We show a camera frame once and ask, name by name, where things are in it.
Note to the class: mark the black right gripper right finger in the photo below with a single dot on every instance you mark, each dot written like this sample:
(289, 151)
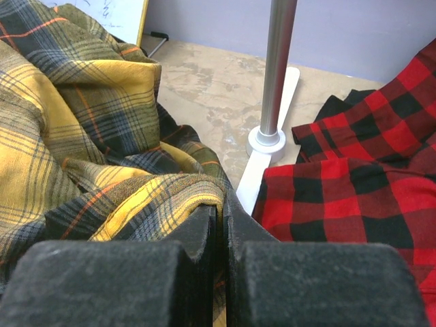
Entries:
(270, 283)

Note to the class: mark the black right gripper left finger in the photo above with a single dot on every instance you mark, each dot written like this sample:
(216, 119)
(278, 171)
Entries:
(117, 283)

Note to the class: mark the yellow plaid flannel shirt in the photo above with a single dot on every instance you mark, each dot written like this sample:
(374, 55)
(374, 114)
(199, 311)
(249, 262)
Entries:
(87, 152)

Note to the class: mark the red black plaid shirt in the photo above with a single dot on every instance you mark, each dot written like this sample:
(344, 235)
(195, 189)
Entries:
(365, 173)

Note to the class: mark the metal clothes rack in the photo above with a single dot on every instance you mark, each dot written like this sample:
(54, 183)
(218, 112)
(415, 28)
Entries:
(266, 142)

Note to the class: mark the small whiteboard yellow frame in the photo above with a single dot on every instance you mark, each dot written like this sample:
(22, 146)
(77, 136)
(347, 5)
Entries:
(124, 19)

